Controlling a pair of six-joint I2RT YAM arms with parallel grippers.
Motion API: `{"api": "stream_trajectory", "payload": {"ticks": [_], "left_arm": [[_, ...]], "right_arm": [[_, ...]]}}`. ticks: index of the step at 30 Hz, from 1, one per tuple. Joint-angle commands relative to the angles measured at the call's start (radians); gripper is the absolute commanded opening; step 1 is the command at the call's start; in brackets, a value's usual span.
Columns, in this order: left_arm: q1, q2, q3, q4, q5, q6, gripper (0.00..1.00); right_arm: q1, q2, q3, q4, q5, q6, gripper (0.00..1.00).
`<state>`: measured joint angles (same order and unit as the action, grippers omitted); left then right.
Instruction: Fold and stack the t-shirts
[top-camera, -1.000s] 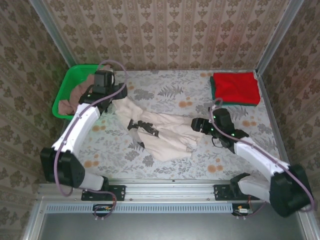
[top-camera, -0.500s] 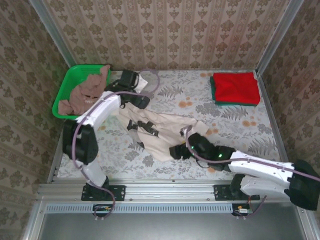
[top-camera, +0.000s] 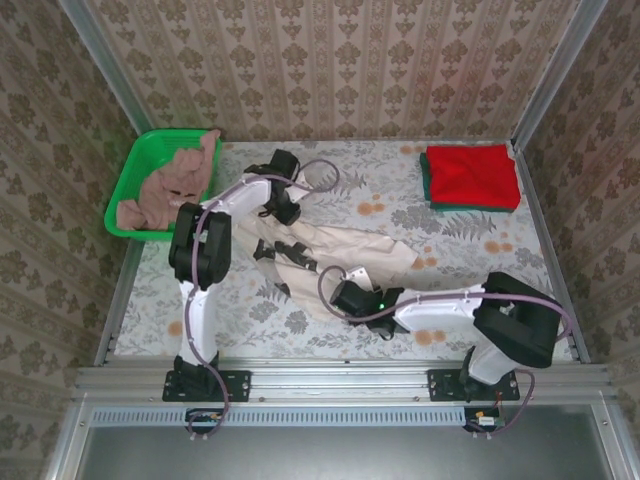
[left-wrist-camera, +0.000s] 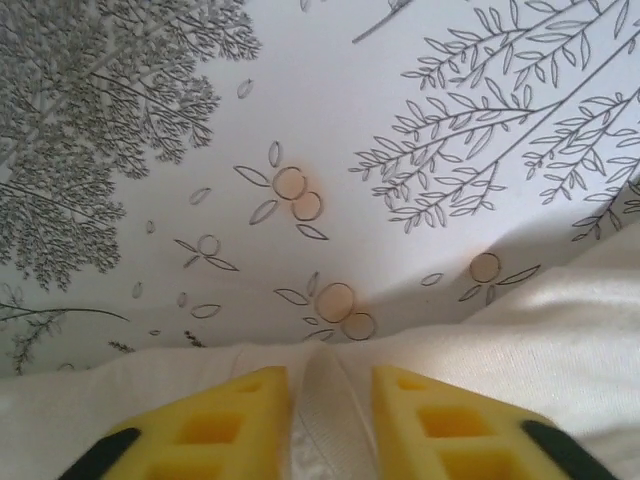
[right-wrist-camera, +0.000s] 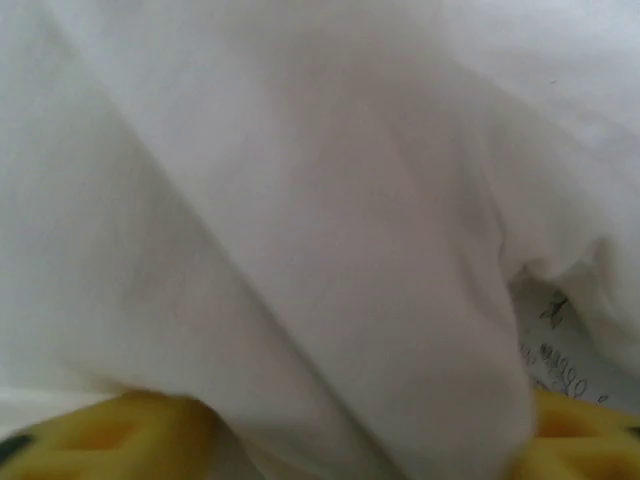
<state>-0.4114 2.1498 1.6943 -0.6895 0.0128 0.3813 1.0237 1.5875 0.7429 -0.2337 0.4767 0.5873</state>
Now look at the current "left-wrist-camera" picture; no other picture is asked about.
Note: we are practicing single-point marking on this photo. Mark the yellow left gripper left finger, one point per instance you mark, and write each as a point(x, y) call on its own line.
point(210, 440)

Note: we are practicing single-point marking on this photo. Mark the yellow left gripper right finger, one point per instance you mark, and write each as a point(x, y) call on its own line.
point(450, 440)

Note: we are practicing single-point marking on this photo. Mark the white t-shirt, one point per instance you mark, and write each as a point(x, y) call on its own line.
point(500, 375)

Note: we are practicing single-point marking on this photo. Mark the floral patterned tablecloth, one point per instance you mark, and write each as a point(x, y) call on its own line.
point(320, 100)

